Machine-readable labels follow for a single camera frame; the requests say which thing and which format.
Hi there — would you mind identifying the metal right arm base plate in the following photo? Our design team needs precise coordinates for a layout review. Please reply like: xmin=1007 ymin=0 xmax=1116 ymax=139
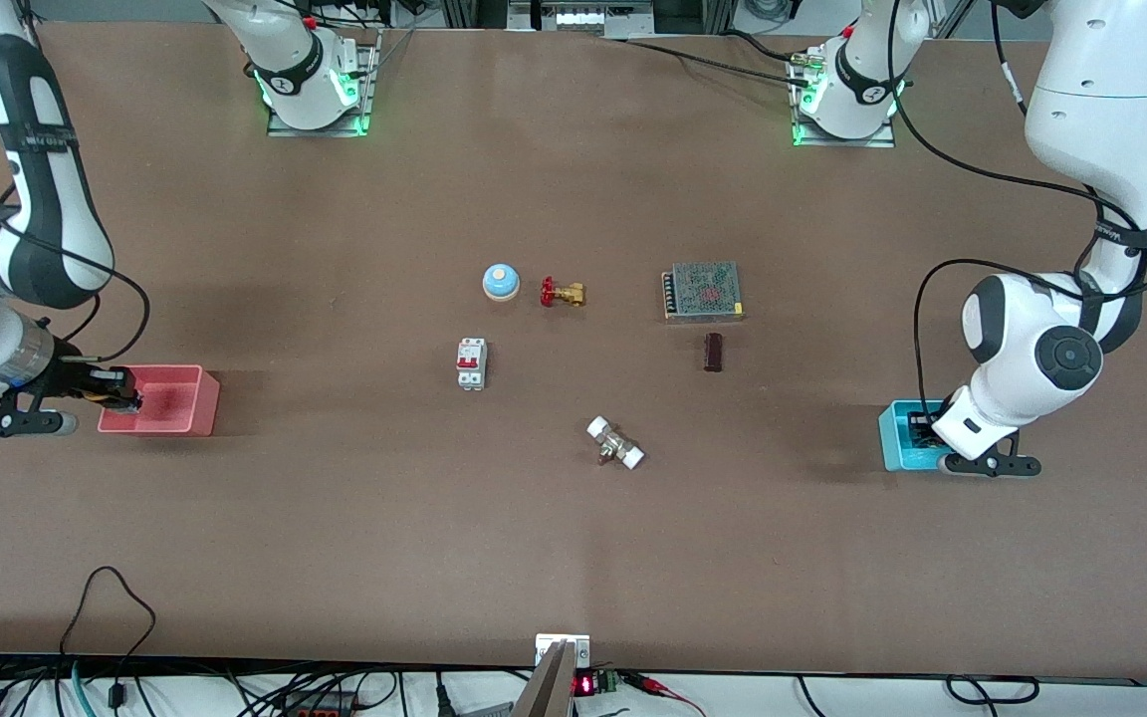
xmin=267 ymin=28 xmax=381 ymax=137

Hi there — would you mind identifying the grey metal bar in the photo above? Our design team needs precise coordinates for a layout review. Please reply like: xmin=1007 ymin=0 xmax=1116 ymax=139
xmin=512 ymin=640 xmax=575 ymax=717

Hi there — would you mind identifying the black coiled cable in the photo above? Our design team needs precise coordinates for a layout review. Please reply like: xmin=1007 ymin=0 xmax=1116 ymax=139
xmin=945 ymin=674 xmax=1040 ymax=706

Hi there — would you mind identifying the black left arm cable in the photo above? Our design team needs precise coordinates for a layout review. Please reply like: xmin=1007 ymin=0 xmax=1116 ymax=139
xmin=887 ymin=0 xmax=1147 ymax=424

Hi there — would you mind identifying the pink plastic box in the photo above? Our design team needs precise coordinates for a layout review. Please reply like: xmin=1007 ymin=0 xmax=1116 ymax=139
xmin=98 ymin=364 xmax=221 ymax=438

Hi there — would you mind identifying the black power strip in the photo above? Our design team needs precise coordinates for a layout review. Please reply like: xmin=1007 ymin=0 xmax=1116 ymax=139
xmin=273 ymin=691 xmax=360 ymax=717

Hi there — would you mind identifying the white mounting bracket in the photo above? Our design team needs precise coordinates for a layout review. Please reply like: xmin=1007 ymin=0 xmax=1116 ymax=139
xmin=535 ymin=633 xmax=591 ymax=668

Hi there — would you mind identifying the red clip lead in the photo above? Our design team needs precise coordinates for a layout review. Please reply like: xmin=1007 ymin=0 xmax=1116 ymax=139
xmin=623 ymin=672 xmax=709 ymax=717

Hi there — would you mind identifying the white circuit breaker red switch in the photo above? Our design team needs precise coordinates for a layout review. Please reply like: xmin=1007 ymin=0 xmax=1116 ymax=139
xmin=455 ymin=338 xmax=488 ymax=391

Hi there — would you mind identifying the metal mesh power supply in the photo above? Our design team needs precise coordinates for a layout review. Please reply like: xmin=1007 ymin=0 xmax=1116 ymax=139
xmin=661 ymin=261 xmax=745 ymax=324

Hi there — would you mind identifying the silver equipment box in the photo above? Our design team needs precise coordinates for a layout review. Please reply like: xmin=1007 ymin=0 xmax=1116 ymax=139
xmin=509 ymin=0 xmax=656 ymax=39

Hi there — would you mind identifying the blue plastic box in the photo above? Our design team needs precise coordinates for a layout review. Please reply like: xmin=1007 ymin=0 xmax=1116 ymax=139
xmin=878 ymin=400 xmax=955 ymax=472

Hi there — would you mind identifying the black looped cable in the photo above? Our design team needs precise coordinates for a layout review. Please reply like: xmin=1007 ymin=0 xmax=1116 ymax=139
xmin=58 ymin=566 xmax=157 ymax=710

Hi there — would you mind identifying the white capped pipe fitting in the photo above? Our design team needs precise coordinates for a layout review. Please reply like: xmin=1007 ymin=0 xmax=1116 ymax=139
xmin=586 ymin=415 xmax=646 ymax=471

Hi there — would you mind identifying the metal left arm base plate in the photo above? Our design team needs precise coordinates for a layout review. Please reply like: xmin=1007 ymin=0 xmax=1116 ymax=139
xmin=791 ymin=50 xmax=897 ymax=149

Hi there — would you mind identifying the black table cable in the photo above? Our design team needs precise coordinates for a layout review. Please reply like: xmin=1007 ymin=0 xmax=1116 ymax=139
xmin=621 ymin=28 xmax=818 ymax=86

